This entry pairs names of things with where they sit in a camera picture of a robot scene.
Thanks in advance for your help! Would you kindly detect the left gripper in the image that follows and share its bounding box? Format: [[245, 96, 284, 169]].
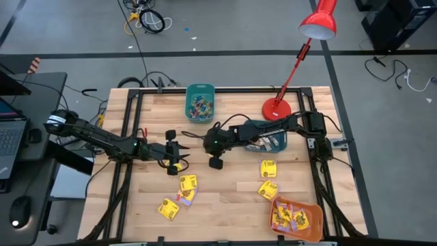
[[138, 128, 191, 177]]

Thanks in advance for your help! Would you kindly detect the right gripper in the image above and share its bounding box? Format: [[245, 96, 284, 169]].
[[203, 124, 242, 171]]

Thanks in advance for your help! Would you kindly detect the light teal plastic bin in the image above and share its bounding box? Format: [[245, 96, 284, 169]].
[[184, 83, 216, 124]]

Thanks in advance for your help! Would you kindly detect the orange plastic bin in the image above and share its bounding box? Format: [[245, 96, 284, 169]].
[[268, 195, 324, 243]]

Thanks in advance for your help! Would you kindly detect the dark teal plastic bin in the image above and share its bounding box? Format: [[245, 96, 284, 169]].
[[244, 119, 288, 154]]

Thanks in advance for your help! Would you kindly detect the grey box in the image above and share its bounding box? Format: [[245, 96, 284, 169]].
[[50, 163, 95, 200]]

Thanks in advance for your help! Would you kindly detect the black power strip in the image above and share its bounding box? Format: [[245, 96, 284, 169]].
[[56, 135, 81, 146]]

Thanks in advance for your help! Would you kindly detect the dark desk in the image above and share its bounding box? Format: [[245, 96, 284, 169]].
[[0, 71, 68, 246]]

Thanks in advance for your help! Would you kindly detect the small black desk device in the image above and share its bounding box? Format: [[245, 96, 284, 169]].
[[27, 128, 43, 144]]

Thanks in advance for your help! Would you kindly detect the red desk lamp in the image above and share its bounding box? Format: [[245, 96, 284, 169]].
[[262, 0, 338, 123]]

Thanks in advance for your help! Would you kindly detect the orange black striped marker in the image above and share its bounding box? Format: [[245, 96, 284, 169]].
[[27, 57, 42, 75]]

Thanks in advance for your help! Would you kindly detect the grey laptop computer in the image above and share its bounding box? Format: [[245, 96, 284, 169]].
[[0, 96, 28, 172]]

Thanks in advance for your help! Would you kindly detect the black computer mouse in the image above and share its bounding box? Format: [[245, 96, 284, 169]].
[[8, 195, 33, 230]]

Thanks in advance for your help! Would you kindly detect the black flat screen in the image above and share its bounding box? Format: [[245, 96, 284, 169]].
[[0, 63, 32, 96]]

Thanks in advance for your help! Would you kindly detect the black computer tower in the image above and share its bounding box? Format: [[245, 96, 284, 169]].
[[361, 0, 437, 53]]

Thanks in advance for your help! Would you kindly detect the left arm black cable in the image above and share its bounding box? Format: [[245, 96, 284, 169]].
[[157, 157, 191, 174]]

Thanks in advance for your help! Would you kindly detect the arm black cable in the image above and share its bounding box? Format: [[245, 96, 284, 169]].
[[181, 113, 255, 139], [157, 157, 191, 174]]

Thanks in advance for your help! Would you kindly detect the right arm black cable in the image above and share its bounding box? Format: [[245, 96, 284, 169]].
[[181, 113, 255, 139]]

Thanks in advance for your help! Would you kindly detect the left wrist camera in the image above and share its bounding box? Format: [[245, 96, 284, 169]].
[[147, 145, 169, 161]]

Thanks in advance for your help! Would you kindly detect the black looped floor cable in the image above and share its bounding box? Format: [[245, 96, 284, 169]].
[[141, 70, 182, 88]]

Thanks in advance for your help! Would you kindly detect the long black cable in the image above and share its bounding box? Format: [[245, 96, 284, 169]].
[[117, 0, 150, 88]]

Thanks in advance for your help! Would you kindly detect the white cable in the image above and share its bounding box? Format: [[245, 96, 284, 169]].
[[135, 16, 173, 31], [404, 68, 436, 93]]

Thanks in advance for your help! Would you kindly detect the black cable coil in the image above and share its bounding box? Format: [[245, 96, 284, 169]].
[[139, 8, 167, 34]]

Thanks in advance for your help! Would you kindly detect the yellow cable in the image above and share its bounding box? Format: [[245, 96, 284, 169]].
[[123, 12, 141, 37]]

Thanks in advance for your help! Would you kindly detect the black cable with plug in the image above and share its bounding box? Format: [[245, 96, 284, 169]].
[[364, 56, 409, 90]]

